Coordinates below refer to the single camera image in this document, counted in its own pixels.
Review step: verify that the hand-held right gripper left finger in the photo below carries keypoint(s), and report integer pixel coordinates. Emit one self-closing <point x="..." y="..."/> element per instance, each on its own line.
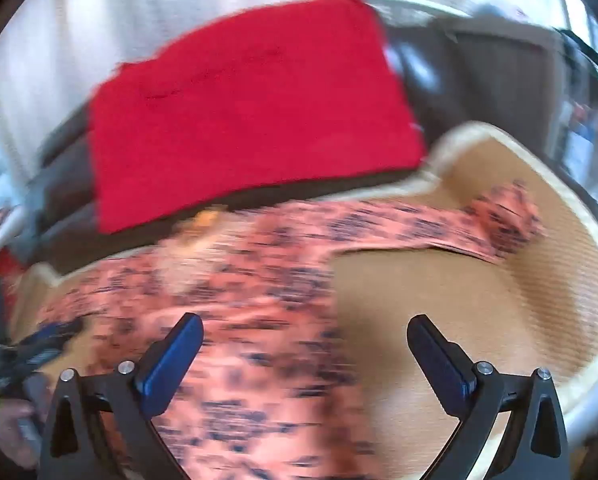
<point x="171" y="360"/>

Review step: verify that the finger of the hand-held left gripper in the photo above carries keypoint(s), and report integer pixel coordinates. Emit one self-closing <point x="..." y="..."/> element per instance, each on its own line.
<point x="46" y="342"/>

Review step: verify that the woven straw mat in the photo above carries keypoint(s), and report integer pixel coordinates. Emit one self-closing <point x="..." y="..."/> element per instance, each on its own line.
<point x="479" y="280"/>

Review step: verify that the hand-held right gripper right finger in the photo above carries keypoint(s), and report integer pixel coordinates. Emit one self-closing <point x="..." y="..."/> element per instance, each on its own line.
<point x="436" y="360"/>

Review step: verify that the red cloth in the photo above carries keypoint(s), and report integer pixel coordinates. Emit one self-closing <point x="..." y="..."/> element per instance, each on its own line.
<point x="259" y="110"/>

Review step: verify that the orange floral garment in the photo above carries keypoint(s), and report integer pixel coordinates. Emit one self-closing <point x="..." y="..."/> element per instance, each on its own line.
<point x="259" y="320"/>

